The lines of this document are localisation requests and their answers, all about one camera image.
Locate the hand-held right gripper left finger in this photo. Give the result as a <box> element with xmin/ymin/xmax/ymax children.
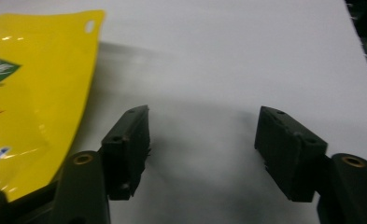
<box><xmin>50</xmin><ymin>105</ymin><xmax>151</xmax><ymax>224</ymax></box>

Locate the yellow plastic snack bag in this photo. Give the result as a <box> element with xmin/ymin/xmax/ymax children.
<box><xmin>0</xmin><ymin>9</ymin><xmax>106</xmax><ymax>203</ymax></box>

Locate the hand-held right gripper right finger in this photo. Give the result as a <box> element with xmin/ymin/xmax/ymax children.
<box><xmin>254</xmin><ymin>105</ymin><xmax>367</xmax><ymax>224</ymax></box>

